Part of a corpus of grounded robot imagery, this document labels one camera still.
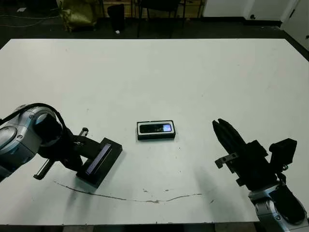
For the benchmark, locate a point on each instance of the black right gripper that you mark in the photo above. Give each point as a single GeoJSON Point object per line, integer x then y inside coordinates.
{"type": "Point", "coordinates": [256, 171]}

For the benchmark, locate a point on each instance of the yellow-green bag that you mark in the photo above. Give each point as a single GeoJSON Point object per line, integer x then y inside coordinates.
{"type": "Point", "coordinates": [74, 14]}

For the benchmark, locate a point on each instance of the white door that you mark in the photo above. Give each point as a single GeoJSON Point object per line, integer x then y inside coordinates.
{"type": "Point", "coordinates": [297, 21]}

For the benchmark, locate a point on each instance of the black office chair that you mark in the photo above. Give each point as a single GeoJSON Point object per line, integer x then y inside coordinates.
{"type": "Point", "coordinates": [157, 4]}

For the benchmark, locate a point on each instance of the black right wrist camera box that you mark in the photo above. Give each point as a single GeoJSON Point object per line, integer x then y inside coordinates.
{"type": "Point", "coordinates": [283, 152]}

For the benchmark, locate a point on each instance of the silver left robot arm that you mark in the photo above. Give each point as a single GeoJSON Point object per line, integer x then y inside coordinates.
{"type": "Point", "coordinates": [17, 145]}

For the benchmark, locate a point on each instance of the black slim camera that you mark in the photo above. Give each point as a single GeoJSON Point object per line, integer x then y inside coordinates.
{"type": "Point", "coordinates": [152, 128]}

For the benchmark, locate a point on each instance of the black waste bin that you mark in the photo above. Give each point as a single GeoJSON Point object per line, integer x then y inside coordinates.
{"type": "Point", "coordinates": [116, 18]}

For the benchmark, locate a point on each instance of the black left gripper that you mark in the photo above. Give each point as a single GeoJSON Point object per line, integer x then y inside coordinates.
{"type": "Point", "coordinates": [60, 149]}

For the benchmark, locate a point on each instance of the white paper sheet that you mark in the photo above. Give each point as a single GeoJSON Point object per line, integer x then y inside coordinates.
{"type": "Point", "coordinates": [21, 9]}

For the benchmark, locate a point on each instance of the black box with white liner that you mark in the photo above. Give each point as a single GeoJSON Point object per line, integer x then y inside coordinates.
{"type": "Point", "coordinates": [155, 137]}

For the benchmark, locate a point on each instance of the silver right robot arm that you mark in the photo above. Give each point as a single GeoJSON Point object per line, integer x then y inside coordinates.
{"type": "Point", "coordinates": [265, 210]}

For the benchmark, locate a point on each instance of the black box lid with picture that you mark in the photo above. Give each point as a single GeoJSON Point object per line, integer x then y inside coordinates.
{"type": "Point", "coordinates": [106, 164]}

